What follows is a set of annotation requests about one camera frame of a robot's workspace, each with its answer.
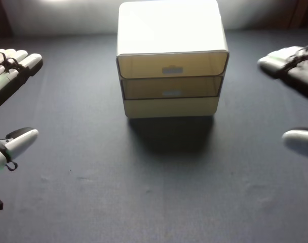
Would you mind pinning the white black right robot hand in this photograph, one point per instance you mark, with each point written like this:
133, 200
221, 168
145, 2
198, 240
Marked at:
298, 71

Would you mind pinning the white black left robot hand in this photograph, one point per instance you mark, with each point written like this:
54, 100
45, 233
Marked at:
7, 73

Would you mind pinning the cream plastic drawer cabinet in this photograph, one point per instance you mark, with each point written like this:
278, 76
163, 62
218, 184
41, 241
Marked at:
169, 27

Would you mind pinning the grey table cloth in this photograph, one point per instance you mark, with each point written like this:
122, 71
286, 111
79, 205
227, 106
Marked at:
154, 189

